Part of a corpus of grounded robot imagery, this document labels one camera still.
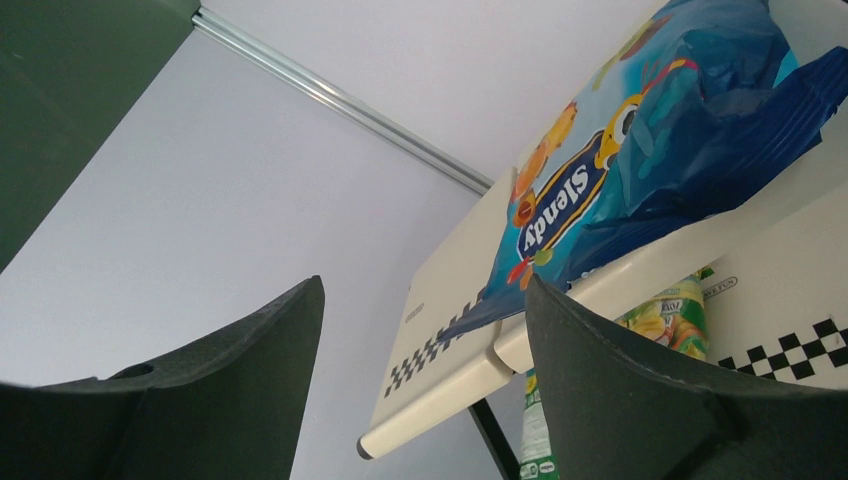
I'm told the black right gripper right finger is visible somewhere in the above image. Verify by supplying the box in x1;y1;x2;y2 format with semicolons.
526;277;847;479

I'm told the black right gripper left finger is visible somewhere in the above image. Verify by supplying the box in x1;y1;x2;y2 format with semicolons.
1;276;325;479

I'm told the green candy bag nutrition side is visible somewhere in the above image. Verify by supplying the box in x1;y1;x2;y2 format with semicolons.
519;369;560;480

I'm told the green Fox's candy bag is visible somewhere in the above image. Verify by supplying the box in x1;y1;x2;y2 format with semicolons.
614;266;713;360

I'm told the blue fruit candy bag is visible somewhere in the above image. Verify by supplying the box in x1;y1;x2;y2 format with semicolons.
438;1;847;342

